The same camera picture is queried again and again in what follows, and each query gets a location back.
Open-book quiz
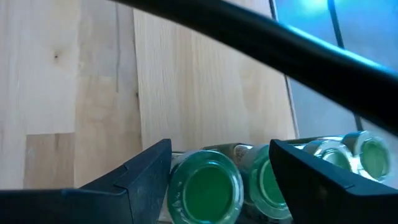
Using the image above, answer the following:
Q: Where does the green-lid green-label spice jar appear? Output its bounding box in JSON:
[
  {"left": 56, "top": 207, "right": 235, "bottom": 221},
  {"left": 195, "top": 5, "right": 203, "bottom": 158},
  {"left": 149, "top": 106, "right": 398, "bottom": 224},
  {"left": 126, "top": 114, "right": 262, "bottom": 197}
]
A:
[
  {"left": 303, "top": 139, "right": 355, "bottom": 174},
  {"left": 341, "top": 130, "right": 393, "bottom": 183},
  {"left": 234, "top": 143, "right": 293, "bottom": 220},
  {"left": 166, "top": 149, "right": 245, "bottom": 224}
]

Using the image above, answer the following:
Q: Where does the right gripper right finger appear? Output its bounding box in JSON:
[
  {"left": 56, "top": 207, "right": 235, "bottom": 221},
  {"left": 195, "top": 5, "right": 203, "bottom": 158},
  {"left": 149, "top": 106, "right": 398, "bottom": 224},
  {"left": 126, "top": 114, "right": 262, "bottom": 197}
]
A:
[{"left": 269, "top": 139, "right": 398, "bottom": 224}]

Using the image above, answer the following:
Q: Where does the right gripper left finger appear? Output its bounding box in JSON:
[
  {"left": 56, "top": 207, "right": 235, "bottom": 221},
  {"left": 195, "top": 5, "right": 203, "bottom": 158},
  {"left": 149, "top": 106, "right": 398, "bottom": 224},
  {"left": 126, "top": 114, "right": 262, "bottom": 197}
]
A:
[{"left": 0, "top": 139, "right": 172, "bottom": 224}]

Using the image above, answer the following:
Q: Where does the black-framed wooden shelf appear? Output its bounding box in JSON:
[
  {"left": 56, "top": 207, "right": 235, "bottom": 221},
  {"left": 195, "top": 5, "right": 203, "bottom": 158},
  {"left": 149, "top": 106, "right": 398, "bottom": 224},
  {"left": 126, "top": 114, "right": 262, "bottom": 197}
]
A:
[{"left": 114, "top": 0, "right": 398, "bottom": 153}]

